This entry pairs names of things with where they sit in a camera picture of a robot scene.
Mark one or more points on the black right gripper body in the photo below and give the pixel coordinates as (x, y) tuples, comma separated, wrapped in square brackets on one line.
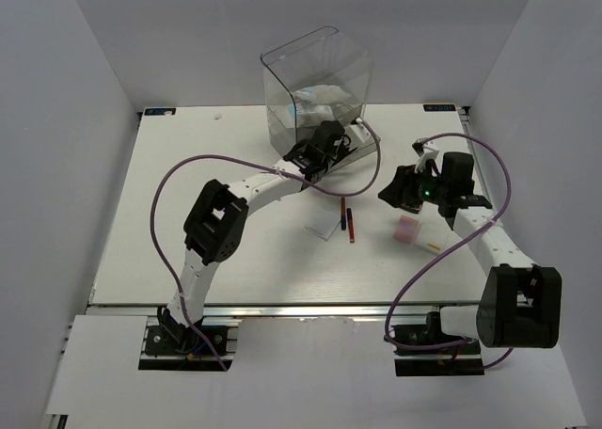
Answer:
[(431, 187)]

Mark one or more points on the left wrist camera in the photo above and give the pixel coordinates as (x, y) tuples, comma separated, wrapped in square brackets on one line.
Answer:
[(357, 132)]

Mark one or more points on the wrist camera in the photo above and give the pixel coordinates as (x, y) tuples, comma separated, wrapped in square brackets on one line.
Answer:
[(427, 151), (357, 132)]

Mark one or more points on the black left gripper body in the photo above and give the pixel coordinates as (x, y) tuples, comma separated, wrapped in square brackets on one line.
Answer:
[(342, 150)]

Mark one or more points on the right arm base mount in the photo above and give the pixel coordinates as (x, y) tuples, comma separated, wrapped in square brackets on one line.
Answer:
[(426, 361)]

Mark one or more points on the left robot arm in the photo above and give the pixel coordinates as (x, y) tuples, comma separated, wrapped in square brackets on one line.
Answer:
[(215, 225)]

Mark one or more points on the blue label sticker right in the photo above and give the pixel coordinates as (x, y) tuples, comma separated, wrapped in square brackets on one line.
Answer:
[(439, 107)]

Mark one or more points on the red lip gloss tube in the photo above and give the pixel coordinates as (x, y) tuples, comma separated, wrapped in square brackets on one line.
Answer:
[(343, 214)]

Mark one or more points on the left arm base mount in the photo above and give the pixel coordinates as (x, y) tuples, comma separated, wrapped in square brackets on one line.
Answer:
[(160, 352)]

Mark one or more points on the clear acrylic organizer with drawers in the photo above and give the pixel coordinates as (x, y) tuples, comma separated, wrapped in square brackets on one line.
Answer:
[(320, 76)]

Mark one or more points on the pink makeup packet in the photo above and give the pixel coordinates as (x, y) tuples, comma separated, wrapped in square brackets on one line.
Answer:
[(407, 229)]

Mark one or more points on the blue label sticker left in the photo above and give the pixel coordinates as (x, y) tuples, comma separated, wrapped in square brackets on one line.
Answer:
[(159, 111)]

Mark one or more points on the white square pad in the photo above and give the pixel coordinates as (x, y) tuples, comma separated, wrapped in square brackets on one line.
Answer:
[(323, 224)]

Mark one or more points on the black gold-edged compact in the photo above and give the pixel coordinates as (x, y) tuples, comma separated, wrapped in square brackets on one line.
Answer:
[(413, 208)]

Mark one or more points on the dark lip gloss tube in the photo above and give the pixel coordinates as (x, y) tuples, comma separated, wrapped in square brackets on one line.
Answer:
[(350, 225)]

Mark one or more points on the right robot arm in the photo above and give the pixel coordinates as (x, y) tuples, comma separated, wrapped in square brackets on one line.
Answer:
[(520, 306)]

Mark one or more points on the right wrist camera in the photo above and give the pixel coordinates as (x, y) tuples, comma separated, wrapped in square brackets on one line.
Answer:
[(427, 151)]

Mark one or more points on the blue label sticker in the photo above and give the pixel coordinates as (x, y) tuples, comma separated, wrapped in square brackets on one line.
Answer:
[(159, 111), (439, 107)]

